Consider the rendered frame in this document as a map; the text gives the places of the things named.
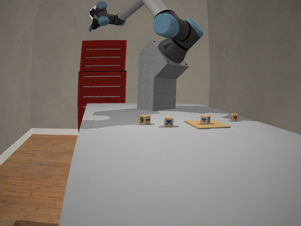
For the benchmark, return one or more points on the tan flat mat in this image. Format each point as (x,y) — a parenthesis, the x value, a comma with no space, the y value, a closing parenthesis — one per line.
(212,125)

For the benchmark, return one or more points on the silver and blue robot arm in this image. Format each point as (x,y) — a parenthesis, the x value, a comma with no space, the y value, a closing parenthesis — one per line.
(180,35)

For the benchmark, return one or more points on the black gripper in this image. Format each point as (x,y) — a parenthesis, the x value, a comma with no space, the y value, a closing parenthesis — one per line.
(95,23)

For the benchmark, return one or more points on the tan wooden letter block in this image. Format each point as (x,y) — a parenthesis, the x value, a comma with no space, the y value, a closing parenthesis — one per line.
(144,119)
(205,119)
(234,117)
(168,121)

